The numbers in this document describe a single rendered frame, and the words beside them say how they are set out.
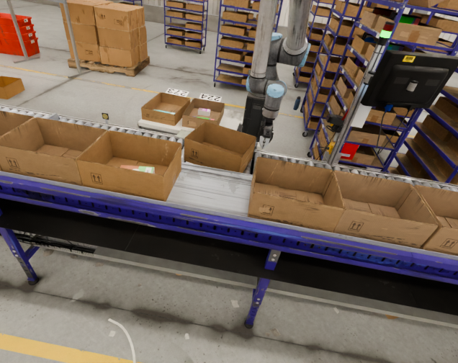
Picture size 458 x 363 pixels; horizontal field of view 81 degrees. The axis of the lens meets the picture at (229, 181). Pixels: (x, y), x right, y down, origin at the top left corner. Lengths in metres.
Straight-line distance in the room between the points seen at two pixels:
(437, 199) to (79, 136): 1.90
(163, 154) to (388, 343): 1.86
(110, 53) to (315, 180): 4.92
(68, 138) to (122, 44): 4.12
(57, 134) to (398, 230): 1.74
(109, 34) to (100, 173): 4.59
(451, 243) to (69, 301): 2.11
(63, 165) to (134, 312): 1.05
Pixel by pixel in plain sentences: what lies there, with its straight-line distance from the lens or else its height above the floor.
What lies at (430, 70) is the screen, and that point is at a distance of 1.93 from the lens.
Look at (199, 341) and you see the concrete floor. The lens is 1.90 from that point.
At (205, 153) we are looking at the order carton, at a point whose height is 0.86.
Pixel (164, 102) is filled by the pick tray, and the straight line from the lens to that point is 2.62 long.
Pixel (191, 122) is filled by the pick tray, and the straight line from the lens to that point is 2.19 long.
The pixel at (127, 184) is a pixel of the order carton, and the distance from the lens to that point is 1.29.
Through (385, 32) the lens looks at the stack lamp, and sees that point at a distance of 1.86.
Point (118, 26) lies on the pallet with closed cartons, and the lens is 5.64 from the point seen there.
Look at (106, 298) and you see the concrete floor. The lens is 2.08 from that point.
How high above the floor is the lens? 1.77
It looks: 38 degrees down
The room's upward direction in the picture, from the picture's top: 9 degrees clockwise
